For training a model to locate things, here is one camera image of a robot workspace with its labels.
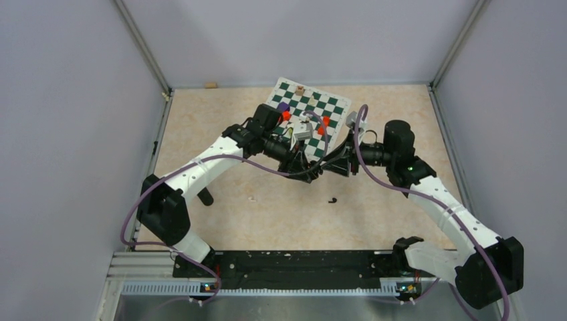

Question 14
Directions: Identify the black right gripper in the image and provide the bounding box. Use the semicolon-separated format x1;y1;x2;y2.
322;129;396;177

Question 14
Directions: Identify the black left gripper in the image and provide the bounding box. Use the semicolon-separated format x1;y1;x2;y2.
262;132;312;183

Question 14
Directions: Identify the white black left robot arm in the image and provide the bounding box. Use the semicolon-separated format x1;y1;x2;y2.
134;104;324;277

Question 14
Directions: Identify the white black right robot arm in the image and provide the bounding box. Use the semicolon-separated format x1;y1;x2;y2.
323;120;524;310

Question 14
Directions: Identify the green white chessboard mat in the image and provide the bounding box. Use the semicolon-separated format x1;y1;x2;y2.
267;77;352;164

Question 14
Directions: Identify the purple toy brick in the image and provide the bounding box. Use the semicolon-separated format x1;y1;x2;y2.
277;102;290;112

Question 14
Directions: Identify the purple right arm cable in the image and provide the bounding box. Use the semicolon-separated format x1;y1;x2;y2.
353;104;511;321

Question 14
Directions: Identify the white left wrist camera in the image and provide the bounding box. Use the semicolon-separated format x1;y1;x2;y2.
292;120;314;141

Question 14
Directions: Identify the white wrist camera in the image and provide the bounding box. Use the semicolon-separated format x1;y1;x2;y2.
292;120;314;141
345;111;367;133

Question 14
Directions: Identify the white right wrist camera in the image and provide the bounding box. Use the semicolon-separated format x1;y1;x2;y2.
345;111;367;133

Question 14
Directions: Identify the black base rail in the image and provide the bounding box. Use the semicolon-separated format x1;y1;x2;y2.
173;250;416;290

